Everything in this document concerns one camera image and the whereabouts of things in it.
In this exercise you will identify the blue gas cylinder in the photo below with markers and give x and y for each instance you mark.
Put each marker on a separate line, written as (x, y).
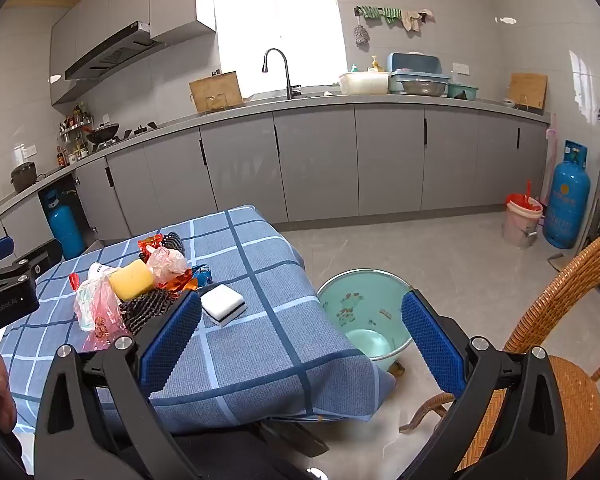
(67, 225)
(567, 200)

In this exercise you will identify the grey wall cabinets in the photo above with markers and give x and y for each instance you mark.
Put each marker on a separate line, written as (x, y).
(130, 5)

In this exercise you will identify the white black sponge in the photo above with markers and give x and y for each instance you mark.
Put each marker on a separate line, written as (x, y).
(223, 305)

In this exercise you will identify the small green basket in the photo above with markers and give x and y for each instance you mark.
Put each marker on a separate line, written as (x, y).
(462, 91)

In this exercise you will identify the blue plastic box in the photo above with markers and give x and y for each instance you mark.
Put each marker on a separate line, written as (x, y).
(405, 62)

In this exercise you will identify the clear pink plastic bag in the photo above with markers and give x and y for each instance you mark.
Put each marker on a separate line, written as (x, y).
(166, 265)

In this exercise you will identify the grey duster brush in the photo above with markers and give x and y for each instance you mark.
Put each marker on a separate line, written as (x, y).
(360, 35)

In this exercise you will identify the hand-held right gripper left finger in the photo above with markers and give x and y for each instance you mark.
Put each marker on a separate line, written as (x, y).
(172, 340)

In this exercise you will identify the white printed packet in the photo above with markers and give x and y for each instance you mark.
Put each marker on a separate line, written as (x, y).
(99, 271)

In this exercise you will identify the grey base cabinets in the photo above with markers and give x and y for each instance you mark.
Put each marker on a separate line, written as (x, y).
(320, 160)

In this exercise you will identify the white plastic tub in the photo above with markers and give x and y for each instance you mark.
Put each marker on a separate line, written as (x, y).
(362, 84)

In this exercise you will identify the teal plastic basin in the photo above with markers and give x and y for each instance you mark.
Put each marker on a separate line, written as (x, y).
(365, 305)

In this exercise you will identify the kitchen window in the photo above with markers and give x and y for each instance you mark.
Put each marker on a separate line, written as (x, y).
(280, 35)

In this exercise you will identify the gas stove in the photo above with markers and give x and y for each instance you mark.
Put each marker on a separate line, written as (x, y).
(135, 132)

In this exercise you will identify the green striped towel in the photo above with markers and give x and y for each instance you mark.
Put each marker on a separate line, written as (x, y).
(377, 12)

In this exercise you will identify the wicker chair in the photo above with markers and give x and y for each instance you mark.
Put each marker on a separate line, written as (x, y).
(570, 385)

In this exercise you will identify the pink red printed plastic bag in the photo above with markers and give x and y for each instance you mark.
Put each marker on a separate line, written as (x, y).
(105, 325)

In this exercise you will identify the yellow sponge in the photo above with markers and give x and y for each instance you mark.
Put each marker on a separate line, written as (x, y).
(130, 280)

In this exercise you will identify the yellow soap bottle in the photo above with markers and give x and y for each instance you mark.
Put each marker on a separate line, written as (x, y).
(376, 64)

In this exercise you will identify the teal dish drainer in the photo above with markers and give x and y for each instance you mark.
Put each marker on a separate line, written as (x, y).
(395, 80)

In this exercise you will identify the black range hood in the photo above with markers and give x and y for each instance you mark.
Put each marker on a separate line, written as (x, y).
(112, 50)

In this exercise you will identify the pink bucket with red liner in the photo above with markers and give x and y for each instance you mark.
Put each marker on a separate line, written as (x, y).
(520, 222)

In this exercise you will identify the black wok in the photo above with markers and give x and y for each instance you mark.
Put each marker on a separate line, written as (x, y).
(102, 134)

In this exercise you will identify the blue checked tablecloth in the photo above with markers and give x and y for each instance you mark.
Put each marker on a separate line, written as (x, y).
(260, 310)

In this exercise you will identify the metal basin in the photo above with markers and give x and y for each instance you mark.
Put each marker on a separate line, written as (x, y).
(422, 87)

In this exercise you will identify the orange blue snack wrapper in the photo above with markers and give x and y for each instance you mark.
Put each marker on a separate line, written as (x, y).
(200, 275)

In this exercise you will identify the white wall socket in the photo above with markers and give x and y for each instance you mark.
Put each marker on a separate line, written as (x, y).
(460, 69)

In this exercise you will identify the spice rack with bottles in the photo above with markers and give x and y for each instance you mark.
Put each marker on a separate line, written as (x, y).
(75, 132)

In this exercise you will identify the wooden cutting board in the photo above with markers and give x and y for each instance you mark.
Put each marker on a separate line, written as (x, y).
(215, 91)
(528, 90)

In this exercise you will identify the dark wrapper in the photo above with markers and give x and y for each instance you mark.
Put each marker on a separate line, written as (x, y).
(147, 305)

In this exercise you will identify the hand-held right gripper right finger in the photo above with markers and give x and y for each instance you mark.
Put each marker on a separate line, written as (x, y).
(432, 345)

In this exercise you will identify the red snack wrapper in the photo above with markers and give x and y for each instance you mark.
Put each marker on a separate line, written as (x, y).
(149, 247)

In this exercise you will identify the beige gloves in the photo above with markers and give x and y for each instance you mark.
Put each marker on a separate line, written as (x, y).
(412, 20)

